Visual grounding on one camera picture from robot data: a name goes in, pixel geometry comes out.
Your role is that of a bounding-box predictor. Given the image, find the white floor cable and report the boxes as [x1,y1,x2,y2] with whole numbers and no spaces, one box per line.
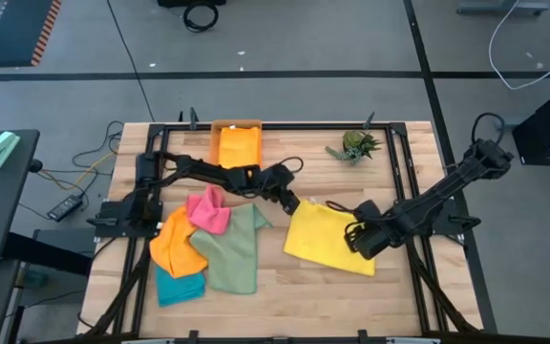
[488,0,550,91]

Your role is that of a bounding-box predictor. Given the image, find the black desk base beam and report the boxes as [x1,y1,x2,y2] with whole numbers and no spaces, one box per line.
[0,227,95,278]

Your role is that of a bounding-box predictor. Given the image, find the small potted succulent plant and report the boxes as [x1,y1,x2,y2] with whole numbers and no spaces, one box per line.
[325,129,384,166]

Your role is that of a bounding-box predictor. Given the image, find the yellow microfiber towel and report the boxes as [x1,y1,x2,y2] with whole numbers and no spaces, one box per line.
[283,198,377,277]

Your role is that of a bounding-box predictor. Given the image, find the orange microfiber towel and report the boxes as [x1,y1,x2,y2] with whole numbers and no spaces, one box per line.
[149,204,209,280]
[217,126,262,169]

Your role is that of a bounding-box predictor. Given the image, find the green microfiber towel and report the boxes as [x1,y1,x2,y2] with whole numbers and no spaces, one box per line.
[188,203,274,296]

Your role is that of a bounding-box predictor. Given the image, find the pink microfiber towel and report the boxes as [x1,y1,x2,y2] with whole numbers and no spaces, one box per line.
[186,184,232,236]

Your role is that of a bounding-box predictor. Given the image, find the black floor cables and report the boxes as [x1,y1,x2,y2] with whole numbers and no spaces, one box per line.
[16,119,126,221]

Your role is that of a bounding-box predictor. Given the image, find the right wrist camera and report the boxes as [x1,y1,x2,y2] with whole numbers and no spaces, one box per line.
[352,199,385,224]

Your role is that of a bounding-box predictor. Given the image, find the teal microfiber towel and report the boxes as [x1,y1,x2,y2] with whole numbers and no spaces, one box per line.
[154,263,207,308]

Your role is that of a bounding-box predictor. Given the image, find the grey equipment base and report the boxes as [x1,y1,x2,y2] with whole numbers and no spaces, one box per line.
[455,0,550,15]

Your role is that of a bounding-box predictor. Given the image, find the black mat with orange edge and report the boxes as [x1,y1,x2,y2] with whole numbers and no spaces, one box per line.
[0,0,62,68]

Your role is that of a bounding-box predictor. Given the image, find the black coiled floor cable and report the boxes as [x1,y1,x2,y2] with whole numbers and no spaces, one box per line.
[181,2,220,33]

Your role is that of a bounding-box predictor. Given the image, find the black power adapter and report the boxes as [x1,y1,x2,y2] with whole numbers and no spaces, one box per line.
[46,194,84,223]

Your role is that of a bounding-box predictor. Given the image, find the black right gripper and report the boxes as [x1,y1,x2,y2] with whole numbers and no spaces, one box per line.
[344,217,397,262]

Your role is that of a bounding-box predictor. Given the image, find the thin black floor cable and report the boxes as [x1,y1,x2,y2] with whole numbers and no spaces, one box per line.
[106,0,156,121]

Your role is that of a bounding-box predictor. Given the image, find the orange plastic bin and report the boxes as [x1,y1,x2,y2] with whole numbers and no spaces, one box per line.
[209,118,264,168]

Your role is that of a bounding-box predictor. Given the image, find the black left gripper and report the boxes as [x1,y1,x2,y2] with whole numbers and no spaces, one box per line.
[248,164,302,216]

